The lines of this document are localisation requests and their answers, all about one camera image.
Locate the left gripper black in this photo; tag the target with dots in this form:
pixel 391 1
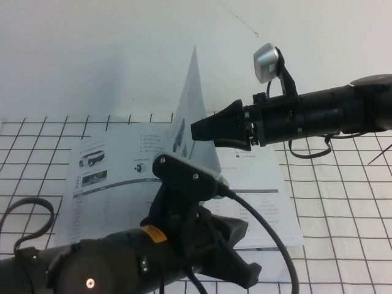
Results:
pixel 205 245

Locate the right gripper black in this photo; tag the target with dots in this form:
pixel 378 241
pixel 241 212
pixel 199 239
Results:
pixel 275 119

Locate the white product catalog book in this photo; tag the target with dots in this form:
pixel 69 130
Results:
pixel 122 196

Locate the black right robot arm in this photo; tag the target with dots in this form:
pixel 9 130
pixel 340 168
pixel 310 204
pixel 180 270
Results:
pixel 343 107

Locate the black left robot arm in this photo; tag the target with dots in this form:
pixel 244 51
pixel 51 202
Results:
pixel 92 263

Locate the closed white booklet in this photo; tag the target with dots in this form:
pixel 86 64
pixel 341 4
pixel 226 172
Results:
pixel 272 263

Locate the white black-grid checkered cloth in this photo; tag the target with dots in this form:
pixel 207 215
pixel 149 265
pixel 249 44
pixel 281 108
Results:
pixel 337 214

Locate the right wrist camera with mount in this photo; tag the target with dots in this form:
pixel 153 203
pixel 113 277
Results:
pixel 265 61

